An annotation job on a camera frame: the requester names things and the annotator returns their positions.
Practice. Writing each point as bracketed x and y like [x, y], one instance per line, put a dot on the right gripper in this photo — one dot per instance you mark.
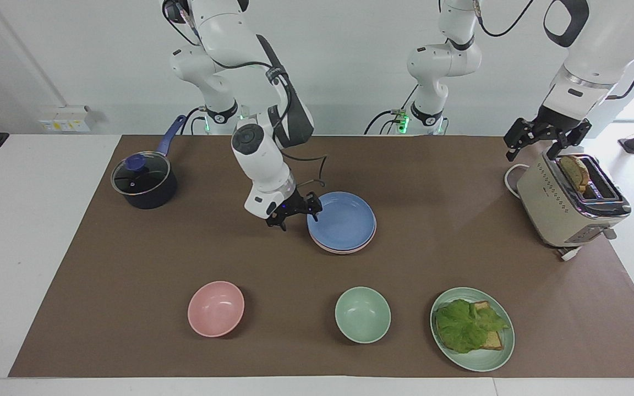
[290, 203]

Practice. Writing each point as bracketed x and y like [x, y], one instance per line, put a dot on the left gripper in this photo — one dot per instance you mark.
[555, 122]

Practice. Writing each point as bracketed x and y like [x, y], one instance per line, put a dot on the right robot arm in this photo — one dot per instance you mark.
[215, 27]

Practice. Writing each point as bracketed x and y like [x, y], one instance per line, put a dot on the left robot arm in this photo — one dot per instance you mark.
[597, 38]

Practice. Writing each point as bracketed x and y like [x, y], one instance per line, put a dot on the toast slice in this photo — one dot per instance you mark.
[494, 341]
[574, 171]
[482, 308]

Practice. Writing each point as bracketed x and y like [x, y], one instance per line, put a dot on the blue plate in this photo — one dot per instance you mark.
[344, 220]

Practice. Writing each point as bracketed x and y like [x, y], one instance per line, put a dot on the beige toaster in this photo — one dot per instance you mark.
[559, 214]

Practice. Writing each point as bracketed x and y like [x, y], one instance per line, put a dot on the pink plate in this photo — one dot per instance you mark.
[373, 235]

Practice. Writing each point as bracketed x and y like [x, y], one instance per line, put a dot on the green bowl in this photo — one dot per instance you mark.
[362, 314]

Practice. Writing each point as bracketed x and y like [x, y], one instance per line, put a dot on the pink bowl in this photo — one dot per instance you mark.
[215, 309]

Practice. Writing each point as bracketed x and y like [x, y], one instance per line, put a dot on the dark blue saucepan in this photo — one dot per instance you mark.
[154, 195]

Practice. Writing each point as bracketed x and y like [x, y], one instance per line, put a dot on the glass lid with blue knob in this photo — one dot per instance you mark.
[140, 175]

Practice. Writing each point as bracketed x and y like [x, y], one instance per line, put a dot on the green lettuce leaf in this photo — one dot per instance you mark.
[463, 327]

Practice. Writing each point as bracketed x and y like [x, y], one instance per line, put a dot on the green plate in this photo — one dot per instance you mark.
[482, 360]

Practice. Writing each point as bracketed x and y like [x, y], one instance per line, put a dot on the white wall socket box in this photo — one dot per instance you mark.
[66, 119]

